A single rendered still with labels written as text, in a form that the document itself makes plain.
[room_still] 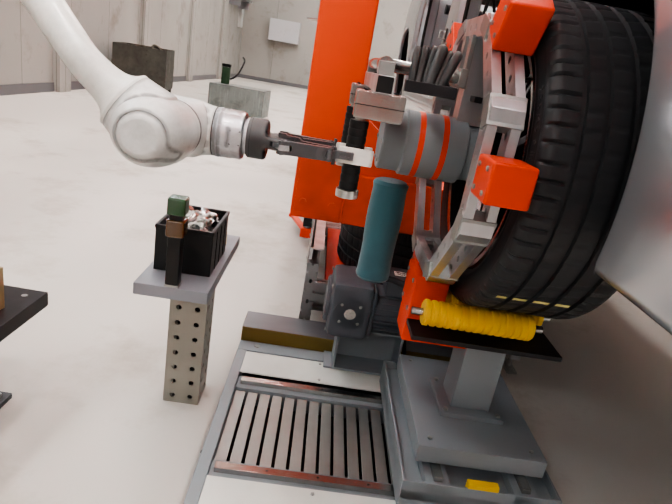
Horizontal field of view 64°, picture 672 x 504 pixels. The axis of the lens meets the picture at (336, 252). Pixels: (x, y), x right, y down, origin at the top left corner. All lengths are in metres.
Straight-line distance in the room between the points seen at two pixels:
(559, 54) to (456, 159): 0.29
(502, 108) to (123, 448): 1.18
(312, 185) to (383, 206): 0.39
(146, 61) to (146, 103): 8.41
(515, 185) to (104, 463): 1.13
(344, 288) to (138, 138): 0.86
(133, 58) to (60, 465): 8.17
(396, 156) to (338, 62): 0.54
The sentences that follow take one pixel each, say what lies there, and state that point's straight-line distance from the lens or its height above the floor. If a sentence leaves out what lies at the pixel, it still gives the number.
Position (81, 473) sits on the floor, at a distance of 1.47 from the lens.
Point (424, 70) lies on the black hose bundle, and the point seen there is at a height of 1.00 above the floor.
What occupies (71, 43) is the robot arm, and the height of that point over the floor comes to 0.95.
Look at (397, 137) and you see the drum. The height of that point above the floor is 0.86.
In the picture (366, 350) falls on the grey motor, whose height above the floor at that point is 0.12.
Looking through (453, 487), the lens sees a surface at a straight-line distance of 1.30.
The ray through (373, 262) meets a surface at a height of 0.54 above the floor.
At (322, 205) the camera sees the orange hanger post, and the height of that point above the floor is 0.57.
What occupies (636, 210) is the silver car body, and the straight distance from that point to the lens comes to 0.86.
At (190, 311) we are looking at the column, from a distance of 1.51.
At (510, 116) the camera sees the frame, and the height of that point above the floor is 0.95.
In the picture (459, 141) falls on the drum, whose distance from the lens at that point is 1.16.
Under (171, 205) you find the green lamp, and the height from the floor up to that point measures 0.64.
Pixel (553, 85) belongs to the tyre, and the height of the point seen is 1.01.
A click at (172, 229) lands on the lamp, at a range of 1.22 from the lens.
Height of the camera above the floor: 0.98
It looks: 19 degrees down
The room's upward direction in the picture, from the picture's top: 10 degrees clockwise
